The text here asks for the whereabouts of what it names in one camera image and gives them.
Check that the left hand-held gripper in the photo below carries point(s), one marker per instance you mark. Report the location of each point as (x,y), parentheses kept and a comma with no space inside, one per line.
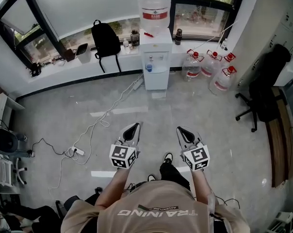
(122,156)

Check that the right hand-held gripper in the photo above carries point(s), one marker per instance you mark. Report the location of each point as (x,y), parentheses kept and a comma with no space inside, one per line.
(197,158)

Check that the blue plastic cup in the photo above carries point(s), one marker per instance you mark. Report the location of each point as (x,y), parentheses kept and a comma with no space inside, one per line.
(149,67)

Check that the person's right forearm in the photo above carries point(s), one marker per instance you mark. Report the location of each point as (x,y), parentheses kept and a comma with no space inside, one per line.
(201,186)

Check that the person's left forearm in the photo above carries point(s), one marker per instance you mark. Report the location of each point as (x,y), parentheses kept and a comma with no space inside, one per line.
(112,186)

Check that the person's black white shoe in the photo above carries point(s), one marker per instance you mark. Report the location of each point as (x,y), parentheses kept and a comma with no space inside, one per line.
(168,157)
(151,178)

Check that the person's black trouser leg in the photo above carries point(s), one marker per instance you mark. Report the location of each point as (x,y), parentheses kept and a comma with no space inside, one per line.
(172,175)

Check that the white power strip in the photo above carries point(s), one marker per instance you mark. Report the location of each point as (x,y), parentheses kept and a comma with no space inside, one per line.
(78,151)
(137,84)

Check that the white water dispenser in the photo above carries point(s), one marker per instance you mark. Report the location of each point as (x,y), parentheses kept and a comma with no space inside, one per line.
(156,79)

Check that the clear water jug red cap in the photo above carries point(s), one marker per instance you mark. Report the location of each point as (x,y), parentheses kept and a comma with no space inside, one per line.
(192,68)
(228,58)
(210,67)
(223,81)

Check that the person's beige t-shirt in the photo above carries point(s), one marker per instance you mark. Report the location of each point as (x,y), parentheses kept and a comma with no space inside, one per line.
(156,200)

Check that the small clear water bottle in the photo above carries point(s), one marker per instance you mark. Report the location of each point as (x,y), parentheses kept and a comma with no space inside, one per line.
(126,47)

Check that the white waste bin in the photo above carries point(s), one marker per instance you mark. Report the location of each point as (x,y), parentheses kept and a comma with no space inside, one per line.
(84,54)

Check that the wooden table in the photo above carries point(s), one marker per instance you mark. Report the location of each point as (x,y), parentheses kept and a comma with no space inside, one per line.
(280,139)

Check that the black office chair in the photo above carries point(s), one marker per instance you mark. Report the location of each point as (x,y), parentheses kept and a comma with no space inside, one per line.
(267,91)

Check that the dark glass jar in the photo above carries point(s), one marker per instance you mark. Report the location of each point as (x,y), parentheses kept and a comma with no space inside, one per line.
(135,39)

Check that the black backpack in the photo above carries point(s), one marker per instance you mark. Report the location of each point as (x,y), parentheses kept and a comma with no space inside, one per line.
(105,40)

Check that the dark brown box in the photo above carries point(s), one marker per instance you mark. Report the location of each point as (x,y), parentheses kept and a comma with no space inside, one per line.
(69,55)

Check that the small white spray bottle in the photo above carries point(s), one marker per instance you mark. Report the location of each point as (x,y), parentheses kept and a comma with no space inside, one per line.
(224,44)

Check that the dark thermos bottle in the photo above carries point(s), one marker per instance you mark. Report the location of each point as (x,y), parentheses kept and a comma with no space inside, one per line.
(178,36)

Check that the small black device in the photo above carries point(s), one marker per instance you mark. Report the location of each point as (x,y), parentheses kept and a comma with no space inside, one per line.
(35,69)

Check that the dark blue chair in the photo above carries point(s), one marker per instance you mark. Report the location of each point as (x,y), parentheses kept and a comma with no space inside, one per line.
(6,141)

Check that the large clear water bottle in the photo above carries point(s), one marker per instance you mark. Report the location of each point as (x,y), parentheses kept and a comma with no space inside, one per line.
(153,6)

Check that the white chair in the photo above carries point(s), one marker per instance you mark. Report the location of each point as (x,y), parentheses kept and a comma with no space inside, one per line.
(2,172)

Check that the wide white roller blind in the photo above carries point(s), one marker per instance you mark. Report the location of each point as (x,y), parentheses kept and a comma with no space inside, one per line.
(88,6)

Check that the white locker cabinet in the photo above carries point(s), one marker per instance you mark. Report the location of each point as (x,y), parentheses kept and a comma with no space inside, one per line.
(282,33)

